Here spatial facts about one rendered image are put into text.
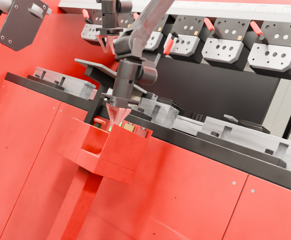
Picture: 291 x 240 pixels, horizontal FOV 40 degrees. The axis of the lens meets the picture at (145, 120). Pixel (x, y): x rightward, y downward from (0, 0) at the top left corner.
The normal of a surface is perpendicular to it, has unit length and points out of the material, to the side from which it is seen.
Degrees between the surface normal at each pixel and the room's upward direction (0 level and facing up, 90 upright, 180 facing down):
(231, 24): 90
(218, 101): 90
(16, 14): 90
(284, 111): 90
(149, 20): 72
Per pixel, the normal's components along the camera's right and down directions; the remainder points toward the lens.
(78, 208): 0.67, 0.24
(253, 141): -0.62, -0.33
